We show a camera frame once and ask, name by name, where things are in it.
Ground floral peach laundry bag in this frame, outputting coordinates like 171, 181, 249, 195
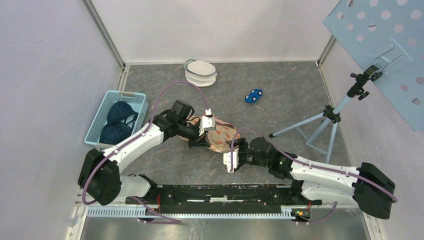
185, 114, 241, 154

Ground white mesh laundry bag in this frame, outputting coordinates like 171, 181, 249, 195
184, 59, 218, 87

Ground dark blue lace bra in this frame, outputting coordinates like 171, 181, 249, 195
99, 101, 139, 145

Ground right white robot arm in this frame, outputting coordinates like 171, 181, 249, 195
223, 137, 396, 220

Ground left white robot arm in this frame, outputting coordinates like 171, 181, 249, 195
77, 100, 216, 206

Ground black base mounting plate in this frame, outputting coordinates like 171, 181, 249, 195
139, 184, 323, 206

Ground blue toy car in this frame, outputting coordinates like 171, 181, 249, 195
244, 88, 263, 104

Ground light blue tripod stand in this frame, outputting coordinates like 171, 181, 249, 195
268, 65, 385, 164

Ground light blue plastic basket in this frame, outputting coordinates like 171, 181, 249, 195
84, 90, 148, 149

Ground blue perforated panel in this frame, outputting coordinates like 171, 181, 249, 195
323, 0, 424, 131

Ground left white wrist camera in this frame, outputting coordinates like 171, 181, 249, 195
198, 108, 216, 136

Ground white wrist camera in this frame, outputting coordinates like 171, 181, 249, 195
223, 149, 239, 173
198, 108, 216, 136

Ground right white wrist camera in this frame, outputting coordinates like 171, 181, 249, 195
223, 149, 239, 173

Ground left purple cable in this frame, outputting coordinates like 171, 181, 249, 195
81, 81, 211, 225

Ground purple cable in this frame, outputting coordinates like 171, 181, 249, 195
81, 81, 211, 225
229, 127, 398, 225

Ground light blue slotted cable duct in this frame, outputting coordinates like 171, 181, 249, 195
87, 206, 295, 220

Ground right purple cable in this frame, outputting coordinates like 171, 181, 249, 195
229, 127, 398, 225

